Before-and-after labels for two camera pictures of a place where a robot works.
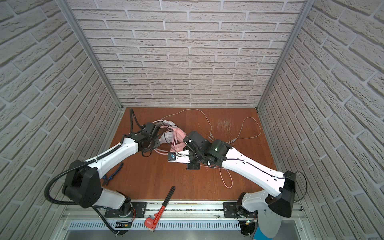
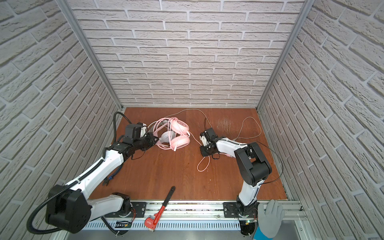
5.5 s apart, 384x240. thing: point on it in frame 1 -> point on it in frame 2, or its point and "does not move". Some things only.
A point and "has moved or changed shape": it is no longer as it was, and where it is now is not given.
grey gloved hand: [269, 221] does not move
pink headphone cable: [220, 175] has moved or changed shape
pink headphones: [178, 144] has moved or changed shape
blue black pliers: [106, 179] does not move
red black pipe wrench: [150, 222] does not move
